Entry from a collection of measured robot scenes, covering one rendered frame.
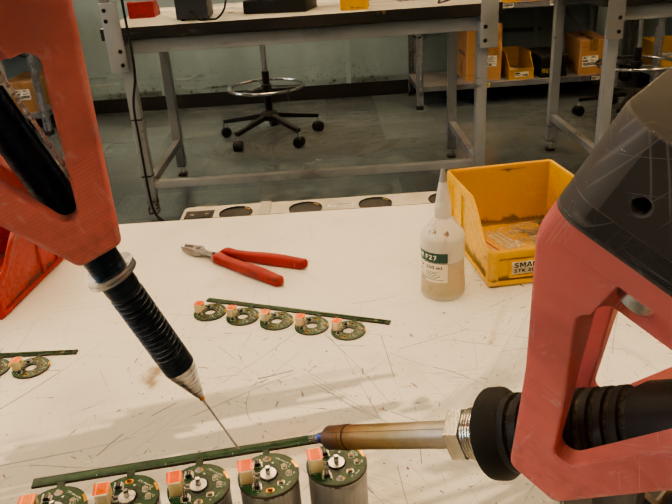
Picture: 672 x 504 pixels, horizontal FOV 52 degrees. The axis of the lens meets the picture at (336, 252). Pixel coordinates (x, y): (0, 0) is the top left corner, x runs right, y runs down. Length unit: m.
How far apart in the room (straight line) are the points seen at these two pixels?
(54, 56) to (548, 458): 0.15
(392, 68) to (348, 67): 0.29
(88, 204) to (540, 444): 0.13
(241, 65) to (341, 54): 0.65
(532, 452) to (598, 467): 0.02
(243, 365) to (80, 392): 0.11
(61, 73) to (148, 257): 0.48
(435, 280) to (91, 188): 0.36
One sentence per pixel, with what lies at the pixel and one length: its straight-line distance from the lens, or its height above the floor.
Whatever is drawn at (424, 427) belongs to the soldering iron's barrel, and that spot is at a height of 0.88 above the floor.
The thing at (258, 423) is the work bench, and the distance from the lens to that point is 0.42.
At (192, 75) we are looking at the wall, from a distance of 4.75.
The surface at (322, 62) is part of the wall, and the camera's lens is 4.67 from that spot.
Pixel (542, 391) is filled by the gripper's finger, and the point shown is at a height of 0.92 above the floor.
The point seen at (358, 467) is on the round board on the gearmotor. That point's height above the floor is 0.81.
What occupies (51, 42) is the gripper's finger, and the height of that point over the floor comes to 0.99.
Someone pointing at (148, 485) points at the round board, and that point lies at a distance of 0.30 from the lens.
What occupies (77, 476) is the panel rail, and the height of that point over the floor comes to 0.81.
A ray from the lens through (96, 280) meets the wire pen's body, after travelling 0.22.
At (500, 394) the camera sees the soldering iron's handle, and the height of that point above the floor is 0.90.
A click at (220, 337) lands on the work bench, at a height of 0.75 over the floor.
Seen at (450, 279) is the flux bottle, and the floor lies 0.77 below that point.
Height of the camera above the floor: 1.01
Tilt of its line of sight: 25 degrees down
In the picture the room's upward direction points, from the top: 4 degrees counter-clockwise
